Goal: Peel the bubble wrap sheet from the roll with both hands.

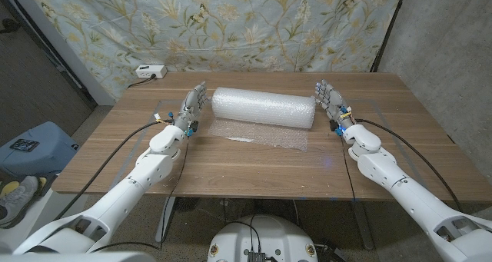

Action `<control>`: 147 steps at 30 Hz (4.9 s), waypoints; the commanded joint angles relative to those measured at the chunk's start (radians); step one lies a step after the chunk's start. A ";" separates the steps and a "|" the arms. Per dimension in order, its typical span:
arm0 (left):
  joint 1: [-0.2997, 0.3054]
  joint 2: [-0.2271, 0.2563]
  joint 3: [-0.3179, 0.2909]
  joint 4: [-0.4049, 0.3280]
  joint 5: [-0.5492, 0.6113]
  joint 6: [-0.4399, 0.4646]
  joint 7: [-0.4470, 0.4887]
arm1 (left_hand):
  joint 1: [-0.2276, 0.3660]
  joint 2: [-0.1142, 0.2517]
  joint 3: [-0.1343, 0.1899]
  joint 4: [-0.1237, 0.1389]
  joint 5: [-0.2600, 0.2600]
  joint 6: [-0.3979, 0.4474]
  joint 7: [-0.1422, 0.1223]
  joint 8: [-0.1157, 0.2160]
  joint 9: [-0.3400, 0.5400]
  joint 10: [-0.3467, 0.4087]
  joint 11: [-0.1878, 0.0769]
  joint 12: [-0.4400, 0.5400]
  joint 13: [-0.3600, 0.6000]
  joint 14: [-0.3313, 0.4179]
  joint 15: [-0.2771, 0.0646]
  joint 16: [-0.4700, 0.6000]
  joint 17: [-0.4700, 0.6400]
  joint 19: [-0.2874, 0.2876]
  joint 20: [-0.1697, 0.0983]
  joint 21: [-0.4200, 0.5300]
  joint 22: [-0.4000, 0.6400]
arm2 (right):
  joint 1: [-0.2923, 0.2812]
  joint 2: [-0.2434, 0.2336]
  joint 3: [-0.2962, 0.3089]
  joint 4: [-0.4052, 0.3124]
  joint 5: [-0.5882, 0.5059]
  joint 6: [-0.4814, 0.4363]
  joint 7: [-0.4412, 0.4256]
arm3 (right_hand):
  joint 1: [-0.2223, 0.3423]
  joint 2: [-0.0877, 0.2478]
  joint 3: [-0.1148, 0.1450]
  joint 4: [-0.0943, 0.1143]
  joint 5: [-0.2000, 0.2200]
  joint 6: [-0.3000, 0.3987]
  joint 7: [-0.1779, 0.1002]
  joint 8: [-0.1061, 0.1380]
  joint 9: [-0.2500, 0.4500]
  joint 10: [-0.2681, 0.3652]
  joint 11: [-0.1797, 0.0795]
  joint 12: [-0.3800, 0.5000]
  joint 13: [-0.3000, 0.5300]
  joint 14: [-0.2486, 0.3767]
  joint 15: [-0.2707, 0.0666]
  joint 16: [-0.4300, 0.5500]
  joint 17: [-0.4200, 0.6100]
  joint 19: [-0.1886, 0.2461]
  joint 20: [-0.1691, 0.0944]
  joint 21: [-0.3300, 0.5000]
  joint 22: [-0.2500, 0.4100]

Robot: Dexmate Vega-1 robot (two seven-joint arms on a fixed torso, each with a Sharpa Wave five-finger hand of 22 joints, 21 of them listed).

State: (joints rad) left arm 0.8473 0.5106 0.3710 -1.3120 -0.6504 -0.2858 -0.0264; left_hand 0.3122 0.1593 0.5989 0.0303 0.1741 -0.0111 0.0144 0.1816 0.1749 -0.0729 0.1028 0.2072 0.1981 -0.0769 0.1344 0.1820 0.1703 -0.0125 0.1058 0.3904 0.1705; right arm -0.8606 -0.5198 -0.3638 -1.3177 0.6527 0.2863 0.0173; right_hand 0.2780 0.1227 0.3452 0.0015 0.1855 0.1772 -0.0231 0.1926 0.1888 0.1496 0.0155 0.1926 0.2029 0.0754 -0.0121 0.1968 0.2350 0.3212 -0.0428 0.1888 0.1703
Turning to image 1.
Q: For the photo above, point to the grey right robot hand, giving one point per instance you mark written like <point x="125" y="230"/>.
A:
<point x="332" y="100"/>

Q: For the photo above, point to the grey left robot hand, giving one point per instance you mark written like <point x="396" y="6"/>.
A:
<point x="192" y="106"/>

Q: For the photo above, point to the clear bubble wrap roll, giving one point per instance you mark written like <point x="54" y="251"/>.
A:
<point x="265" y="106"/>

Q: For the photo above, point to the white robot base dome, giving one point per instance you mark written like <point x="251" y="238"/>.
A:
<point x="269" y="235"/>

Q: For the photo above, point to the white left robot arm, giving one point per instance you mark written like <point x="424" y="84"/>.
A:
<point x="127" y="189"/>

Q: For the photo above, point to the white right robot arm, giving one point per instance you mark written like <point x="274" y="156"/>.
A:
<point x="403" y="189"/>

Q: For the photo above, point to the white power strip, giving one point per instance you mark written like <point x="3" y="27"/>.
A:
<point x="150" y="71"/>

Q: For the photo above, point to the black backdrop stand pole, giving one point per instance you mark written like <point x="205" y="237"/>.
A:
<point x="386" y="33"/>

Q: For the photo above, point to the floral printed backdrop cloth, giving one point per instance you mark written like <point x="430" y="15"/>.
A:
<point x="230" y="24"/>

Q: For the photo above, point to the grey metal table leg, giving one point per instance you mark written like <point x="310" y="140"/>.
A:
<point x="363" y="227"/>
<point x="166" y="225"/>

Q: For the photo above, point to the blue plastic storage bin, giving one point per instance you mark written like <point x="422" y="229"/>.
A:
<point x="46" y="154"/>

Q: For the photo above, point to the black label with white print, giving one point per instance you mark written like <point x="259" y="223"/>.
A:
<point x="24" y="145"/>

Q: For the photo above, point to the white robot torso shell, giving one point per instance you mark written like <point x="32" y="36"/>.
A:
<point x="77" y="257"/>

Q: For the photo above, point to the grey sneaker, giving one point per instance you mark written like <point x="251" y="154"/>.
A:
<point x="19" y="200"/>

